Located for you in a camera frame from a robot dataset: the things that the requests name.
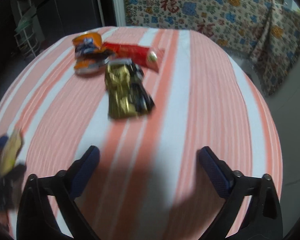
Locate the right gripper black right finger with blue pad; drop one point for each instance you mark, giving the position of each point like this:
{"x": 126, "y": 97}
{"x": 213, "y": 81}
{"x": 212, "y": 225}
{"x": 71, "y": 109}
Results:
{"x": 263, "y": 218}

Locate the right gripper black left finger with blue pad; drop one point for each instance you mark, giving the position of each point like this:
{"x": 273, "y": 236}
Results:
{"x": 35, "y": 216}

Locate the crushed orange soda can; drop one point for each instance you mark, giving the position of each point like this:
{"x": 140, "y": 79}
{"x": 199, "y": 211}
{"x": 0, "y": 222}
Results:
{"x": 90, "y": 54}

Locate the gold black foil wrapper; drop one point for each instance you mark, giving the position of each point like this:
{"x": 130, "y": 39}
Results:
{"x": 126, "y": 93}

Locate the red snack wrapper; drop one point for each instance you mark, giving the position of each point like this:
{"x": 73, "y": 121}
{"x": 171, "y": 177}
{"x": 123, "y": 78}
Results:
{"x": 148, "y": 57}

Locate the clear yellow snack packet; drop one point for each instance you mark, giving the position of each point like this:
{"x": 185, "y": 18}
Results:
{"x": 10, "y": 152}

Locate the striped pink white tablecloth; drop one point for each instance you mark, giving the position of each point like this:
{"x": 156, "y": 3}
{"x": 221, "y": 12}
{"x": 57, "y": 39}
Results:
{"x": 147, "y": 185}

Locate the patterned floral fabric cover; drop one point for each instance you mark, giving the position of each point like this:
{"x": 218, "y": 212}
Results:
{"x": 262, "y": 31}

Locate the white wire storage rack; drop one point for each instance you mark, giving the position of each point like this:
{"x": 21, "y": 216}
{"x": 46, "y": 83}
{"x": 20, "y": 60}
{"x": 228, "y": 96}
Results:
{"x": 25, "y": 36}

